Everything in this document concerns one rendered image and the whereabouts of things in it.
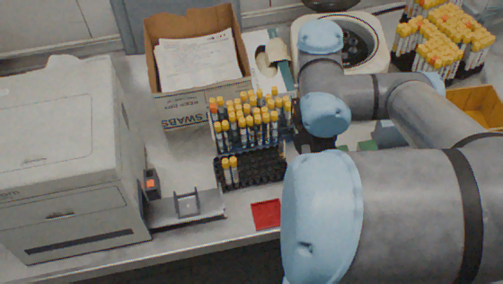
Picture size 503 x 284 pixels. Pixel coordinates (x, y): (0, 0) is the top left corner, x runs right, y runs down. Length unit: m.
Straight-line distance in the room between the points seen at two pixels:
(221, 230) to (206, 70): 0.44
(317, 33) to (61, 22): 0.85
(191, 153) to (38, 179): 0.44
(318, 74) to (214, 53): 0.62
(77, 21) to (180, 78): 0.34
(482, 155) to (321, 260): 0.16
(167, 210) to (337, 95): 0.51
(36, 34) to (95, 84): 0.53
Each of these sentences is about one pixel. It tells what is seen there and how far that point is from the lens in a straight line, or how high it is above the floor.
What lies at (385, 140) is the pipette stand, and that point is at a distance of 1.21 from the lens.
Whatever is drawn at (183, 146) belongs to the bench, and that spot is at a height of 0.88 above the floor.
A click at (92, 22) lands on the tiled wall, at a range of 1.48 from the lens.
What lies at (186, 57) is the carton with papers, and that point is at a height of 0.94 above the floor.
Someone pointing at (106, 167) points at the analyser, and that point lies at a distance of 0.89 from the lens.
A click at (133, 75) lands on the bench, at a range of 1.45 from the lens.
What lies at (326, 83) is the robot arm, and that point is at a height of 1.30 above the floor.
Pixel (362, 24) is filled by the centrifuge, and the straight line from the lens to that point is 1.37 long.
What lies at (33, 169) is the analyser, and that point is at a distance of 0.94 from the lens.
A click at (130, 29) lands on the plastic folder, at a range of 1.47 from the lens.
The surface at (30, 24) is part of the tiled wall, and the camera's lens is 1.50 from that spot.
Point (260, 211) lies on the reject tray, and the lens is 1.13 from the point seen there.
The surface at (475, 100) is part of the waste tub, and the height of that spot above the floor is 0.92.
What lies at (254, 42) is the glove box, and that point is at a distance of 1.38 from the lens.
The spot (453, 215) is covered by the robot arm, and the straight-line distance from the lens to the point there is 0.40.
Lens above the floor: 1.87
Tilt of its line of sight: 54 degrees down
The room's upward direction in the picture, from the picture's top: 4 degrees counter-clockwise
